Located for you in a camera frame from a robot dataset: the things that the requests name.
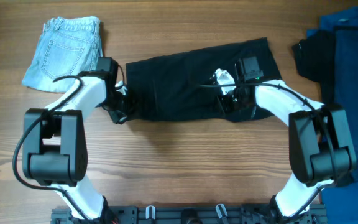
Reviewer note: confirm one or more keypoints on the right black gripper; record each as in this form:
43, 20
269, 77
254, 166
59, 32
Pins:
227, 107

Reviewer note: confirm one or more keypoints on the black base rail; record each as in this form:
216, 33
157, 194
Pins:
182, 214

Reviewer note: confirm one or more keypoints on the folded light blue jeans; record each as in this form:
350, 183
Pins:
65, 47

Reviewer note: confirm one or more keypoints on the black shorts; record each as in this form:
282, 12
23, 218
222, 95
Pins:
182, 87

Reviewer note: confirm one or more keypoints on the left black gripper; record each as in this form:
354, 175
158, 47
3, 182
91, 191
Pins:
120, 119

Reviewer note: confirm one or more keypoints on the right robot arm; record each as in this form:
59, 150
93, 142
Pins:
320, 145

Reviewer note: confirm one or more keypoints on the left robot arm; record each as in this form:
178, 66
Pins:
52, 153

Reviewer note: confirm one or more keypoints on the blue garment pile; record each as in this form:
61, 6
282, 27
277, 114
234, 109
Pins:
342, 202

